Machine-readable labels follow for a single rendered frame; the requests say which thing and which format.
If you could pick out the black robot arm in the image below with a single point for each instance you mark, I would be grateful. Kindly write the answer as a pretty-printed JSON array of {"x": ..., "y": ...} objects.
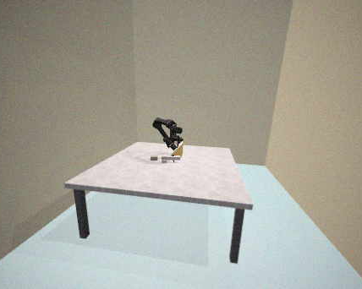
[{"x": 173, "y": 129}]

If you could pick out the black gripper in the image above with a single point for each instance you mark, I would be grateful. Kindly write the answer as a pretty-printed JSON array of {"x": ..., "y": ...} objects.
[{"x": 166, "y": 140}]

